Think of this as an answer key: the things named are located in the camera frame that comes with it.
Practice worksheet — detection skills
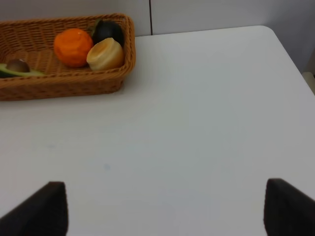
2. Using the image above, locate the light orange wicker basket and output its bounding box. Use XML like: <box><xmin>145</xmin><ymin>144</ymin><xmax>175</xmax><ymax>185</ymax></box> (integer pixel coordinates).
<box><xmin>0</xmin><ymin>13</ymin><xmax>136</xmax><ymax>101</ymax></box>

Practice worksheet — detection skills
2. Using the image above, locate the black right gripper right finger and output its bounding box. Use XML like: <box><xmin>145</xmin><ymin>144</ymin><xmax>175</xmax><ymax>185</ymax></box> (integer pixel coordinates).
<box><xmin>264</xmin><ymin>178</ymin><xmax>315</xmax><ymax>236</ymax></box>

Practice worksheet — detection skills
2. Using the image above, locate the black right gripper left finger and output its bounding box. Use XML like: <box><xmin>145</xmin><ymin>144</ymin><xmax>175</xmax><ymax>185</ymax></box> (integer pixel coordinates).
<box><xmin>0</xmin><ymin>181</ymin><xmax>69</xmax><ymax>236</ymax></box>

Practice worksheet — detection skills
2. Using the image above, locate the halved avocado with pit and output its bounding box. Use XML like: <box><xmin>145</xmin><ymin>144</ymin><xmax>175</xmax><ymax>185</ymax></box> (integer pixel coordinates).
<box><xmin>0</xmin><ymin>59</ymin><xmax>45</xmax><ymax>79</ymax></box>

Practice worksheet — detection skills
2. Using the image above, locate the orange mandarin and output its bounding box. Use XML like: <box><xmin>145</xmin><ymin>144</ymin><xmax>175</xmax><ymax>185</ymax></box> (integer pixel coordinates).
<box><xmin>54</xmin><ymin>28</ymin><xmax>94</xmax><ymax>67</ymax></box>

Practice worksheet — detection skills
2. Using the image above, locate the dark purple mangosteen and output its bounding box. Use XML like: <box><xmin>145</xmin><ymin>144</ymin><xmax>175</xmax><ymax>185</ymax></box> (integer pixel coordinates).
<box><xmin>89</xmin><ymin>19</ymin><xmax>125</xmax><ymax>47</ymax></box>

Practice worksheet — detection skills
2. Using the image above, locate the round bread bun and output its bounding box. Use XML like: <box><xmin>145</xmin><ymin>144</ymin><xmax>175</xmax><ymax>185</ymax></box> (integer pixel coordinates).
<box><xmin>87</xmin><ymin>38</ymin><xmax>125</xmax><ymax>71</ymax></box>

